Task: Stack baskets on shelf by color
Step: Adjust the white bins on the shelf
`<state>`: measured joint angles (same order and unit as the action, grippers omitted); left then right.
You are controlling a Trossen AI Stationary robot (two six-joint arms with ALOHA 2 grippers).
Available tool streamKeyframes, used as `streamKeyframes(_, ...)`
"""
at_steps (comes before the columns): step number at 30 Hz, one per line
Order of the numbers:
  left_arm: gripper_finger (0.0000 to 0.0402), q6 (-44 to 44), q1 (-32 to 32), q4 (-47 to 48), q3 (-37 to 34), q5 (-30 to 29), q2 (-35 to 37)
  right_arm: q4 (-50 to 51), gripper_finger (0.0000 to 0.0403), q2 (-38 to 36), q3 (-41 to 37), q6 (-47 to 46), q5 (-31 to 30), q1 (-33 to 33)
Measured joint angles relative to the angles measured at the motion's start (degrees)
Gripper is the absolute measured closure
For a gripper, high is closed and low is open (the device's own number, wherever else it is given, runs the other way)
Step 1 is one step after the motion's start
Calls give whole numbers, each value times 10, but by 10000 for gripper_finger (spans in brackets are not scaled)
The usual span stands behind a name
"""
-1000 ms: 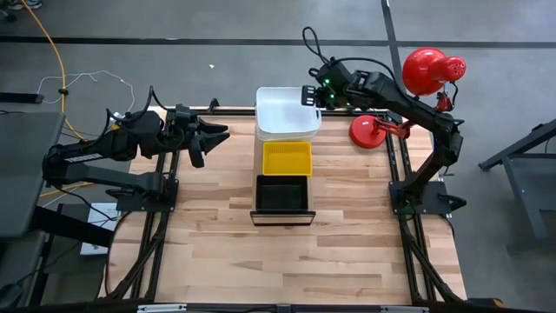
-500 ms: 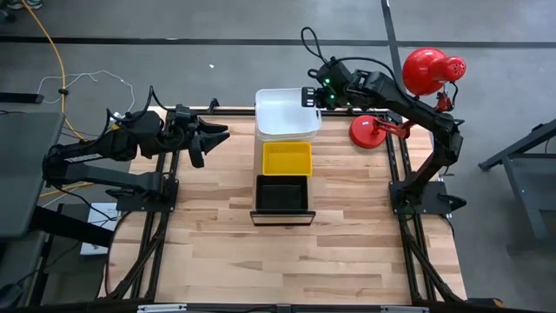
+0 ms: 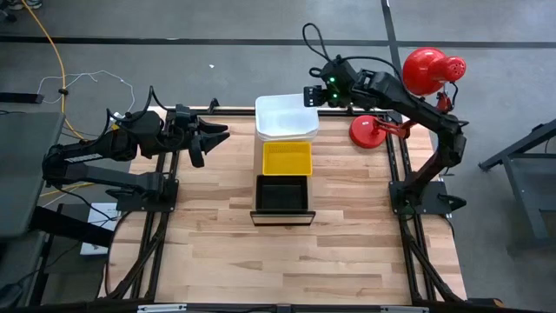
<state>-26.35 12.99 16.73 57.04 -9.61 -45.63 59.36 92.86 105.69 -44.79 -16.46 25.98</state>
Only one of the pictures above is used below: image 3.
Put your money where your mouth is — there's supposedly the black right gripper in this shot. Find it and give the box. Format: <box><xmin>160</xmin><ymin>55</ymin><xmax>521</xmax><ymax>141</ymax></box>
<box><xmin>303</xmin><ymin>59</ymin><xmax>360</xmax><ymax>109</ymax></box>

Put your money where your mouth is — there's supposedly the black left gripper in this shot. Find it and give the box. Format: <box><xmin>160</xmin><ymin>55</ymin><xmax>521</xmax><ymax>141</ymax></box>
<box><xmin>164</xmin><ymin>103</ymin><xmax>231</xmax><ymax>169</ymax></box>

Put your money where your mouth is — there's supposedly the white plastic basket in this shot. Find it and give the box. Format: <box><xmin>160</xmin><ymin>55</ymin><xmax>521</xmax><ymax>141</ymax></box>
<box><xmin>255</xmin><ymin>132</ymin><xmax>320</xmax><ymax>143</ymax></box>
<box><xmin>255</xmin><ymin>93</ymin><xmax>321</xmax><ymax>137</ymax></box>

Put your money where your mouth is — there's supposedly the yellow plastic basket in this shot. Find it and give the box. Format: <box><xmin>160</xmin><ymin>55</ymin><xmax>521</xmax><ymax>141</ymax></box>
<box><xmin>261</xmin><ymin>140</ymin><xmax>314</xmax><ymax>176</ymax></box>

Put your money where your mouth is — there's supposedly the black plastic basket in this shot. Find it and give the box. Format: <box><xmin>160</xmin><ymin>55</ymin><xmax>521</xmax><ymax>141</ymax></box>
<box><xmin>255</xmin><ymin>174</ymin><xmax>311</xmax><ymax>213</ymax></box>

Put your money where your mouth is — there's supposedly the red desk lamp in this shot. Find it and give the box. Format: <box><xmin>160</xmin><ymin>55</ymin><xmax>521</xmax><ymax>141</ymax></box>
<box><xmin>348</xmin><ymin>46</ymin><xmax>468</xmax><ymax>150</ymax></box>

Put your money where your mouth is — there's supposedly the white paper box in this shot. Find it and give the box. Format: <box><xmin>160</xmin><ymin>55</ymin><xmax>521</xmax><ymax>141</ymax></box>
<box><xmin>80</xmin><ymin>202</ymin><xmax>122</xmax><ymax>256</ymax></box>

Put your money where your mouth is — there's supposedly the grey desk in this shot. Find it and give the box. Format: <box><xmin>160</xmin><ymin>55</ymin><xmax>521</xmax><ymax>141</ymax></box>
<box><xmin>0</xmin><ymin>111</ymin><xmax>66</xmax><ymax>238</ymax></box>

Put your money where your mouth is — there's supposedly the black flat floor bar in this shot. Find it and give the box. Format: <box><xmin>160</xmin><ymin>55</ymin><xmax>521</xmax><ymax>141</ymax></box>
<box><xmin>0</xmin><ymin>91</ymin><xmax>44</xmax><ymax>104</ymax></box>

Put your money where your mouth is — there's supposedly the grey metal stand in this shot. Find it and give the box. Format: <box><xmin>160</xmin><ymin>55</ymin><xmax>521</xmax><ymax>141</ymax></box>
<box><xmin>477</xmin><ymin>117</ymin><xmax>556</xmax><ymax>256</ymax></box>

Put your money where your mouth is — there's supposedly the black metal rig frame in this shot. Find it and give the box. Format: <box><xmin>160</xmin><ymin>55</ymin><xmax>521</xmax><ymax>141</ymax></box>
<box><xmin>99</xmin><ymin>106</ymin><xmax>505</xmax><ymax>313</ymax></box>

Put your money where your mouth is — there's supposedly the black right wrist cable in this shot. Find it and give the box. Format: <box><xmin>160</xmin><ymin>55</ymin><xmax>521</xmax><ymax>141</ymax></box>
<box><xmin>301</xmin><ymin>22</ymin><xmax>407</xmax><ymax>86</ymax></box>

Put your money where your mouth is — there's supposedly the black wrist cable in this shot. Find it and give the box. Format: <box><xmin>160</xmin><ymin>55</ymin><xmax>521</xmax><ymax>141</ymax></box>
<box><xmin>301</xmin><ymin>22</ymin><xmax>407</xmax><ymax>86</ymax></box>
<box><xmin>105</xmin><ymin>85</ymin><xmax>171</xmax><ymax>128</ymax></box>

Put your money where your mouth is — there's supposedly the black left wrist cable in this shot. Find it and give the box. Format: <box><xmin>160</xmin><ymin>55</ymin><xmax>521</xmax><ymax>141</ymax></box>
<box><xmin>105</xmin><ymin>85</ymin><xmax>171</xmax><ymax>128</ymax></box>

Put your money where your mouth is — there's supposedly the white floor cable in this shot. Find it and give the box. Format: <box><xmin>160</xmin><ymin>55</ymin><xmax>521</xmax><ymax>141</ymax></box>
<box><xmin>36</xmin><ymin>70</ymin><xmax>136</xmax><ymax>121</ymax></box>

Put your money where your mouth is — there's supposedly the wooden shelf with black frame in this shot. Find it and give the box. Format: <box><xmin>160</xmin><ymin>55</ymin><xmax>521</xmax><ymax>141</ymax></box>
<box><xmin>249</xmin><ymin>103</ymin><xmax>317</xmax><ymax>227</ymax></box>

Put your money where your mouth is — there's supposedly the yellow floor cable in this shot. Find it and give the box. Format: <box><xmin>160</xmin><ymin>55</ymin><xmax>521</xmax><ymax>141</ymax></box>
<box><xmin>19</xmin><ymin>0</ymin><xmax>105</xmax><ymax>199</ymax></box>

